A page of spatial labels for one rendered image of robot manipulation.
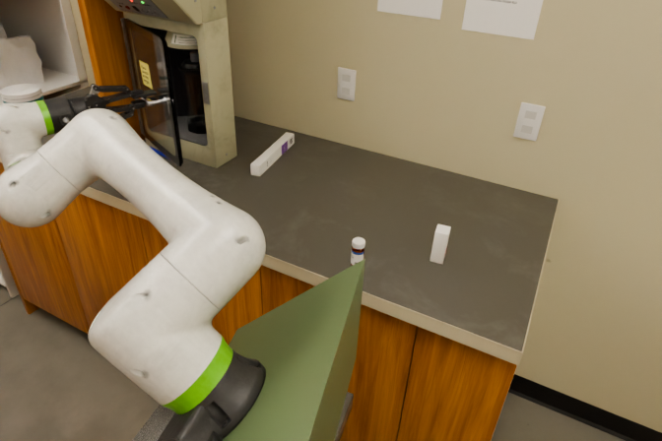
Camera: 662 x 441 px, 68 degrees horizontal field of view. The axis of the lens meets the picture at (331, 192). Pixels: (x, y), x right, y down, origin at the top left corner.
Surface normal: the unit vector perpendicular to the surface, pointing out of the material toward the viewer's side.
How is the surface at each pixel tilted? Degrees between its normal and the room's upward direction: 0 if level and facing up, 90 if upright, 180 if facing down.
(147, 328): 57
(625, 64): 90
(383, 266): 1
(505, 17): 90
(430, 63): 90
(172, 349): 53
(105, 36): 90
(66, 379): 0
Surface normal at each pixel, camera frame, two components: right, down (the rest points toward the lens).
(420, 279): 0.04, -0.85
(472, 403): -0.47, 0.44
